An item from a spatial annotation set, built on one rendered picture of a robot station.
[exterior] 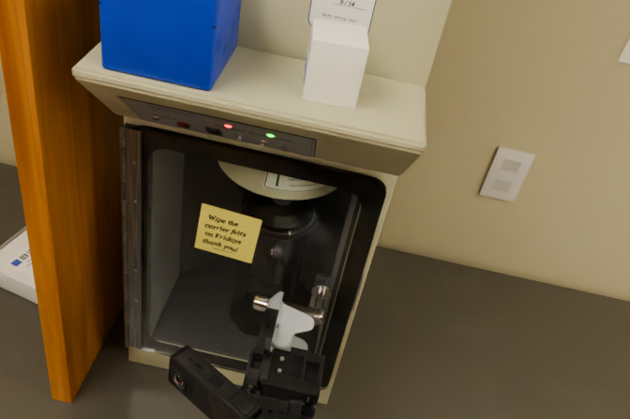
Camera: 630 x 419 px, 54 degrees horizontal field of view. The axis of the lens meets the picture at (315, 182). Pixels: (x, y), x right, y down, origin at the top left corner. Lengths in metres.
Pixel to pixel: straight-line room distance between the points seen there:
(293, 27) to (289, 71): 0.05
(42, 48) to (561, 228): 1.02
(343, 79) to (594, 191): 0.82
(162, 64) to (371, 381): 0.69
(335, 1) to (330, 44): 0.08
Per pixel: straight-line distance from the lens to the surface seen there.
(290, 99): 0.56
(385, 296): 1.20
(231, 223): 0.76
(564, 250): 1.38
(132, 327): 0.96
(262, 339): 0.69
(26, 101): 0.66
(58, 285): 0.82
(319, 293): 0.80
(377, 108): 0.58
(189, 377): 0.69
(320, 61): 0.55
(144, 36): 0.55
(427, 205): 1.27
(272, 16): 0.63
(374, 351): 1.11
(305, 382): 0.68
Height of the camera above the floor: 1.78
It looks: 36 degrees down
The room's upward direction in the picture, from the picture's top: 12 degrees clockwise
